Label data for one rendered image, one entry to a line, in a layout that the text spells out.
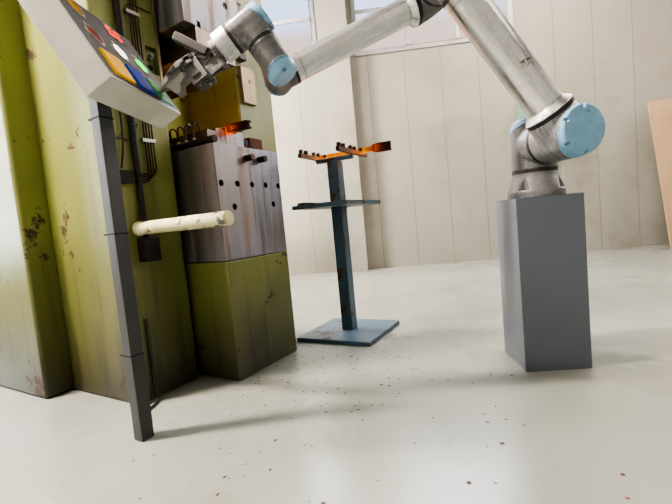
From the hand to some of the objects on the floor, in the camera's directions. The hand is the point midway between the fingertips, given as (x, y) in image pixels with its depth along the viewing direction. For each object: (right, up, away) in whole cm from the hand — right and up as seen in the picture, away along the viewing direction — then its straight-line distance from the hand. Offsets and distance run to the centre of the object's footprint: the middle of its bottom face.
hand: (162, 87), depth 119 cm
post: (-5, -103, 0) cm, 104 cm away
